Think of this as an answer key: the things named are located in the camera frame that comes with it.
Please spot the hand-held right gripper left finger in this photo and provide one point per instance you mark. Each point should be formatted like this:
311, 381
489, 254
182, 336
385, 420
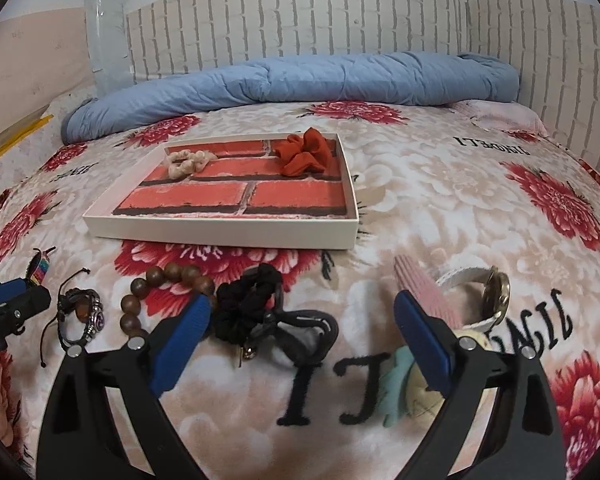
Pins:
180, 345

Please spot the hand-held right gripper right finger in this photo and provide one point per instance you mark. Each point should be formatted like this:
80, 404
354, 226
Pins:
425, 345

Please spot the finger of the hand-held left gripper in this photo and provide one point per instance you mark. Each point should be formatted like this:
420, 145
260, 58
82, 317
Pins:
7, 292

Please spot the cream hair clip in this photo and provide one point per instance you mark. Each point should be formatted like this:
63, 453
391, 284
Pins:
420, 400

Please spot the pink hair claw clip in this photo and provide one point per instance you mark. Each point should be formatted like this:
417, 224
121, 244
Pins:
430, 290

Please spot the black scrunchie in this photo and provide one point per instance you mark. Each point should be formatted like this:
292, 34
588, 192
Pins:
235, 310

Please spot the black hair clip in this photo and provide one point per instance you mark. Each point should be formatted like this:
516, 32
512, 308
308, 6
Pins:
75, 300

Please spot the white headband with black knot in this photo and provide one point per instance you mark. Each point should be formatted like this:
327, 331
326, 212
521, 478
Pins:
495, 295

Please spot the white box with brick lining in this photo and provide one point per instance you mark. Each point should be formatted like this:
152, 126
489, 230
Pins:
220, 232

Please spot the floral bed blanket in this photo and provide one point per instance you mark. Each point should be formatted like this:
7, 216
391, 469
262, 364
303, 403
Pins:
430, 210

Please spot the yellow plastic strip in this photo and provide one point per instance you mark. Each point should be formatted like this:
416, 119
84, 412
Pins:
10, 142

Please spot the beige braided scrunchie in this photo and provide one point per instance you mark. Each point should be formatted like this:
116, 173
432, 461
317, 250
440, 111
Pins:
180, 165

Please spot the orange-red scrunchie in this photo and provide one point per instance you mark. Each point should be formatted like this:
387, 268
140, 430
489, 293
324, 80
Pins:
300, 155

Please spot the pink pillow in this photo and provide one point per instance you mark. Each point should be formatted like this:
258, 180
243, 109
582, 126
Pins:
505, 115

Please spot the clear plastic sheet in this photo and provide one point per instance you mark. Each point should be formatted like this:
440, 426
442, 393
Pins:
105, 35

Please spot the blue quilt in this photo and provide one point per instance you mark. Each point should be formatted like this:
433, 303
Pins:
280, 80

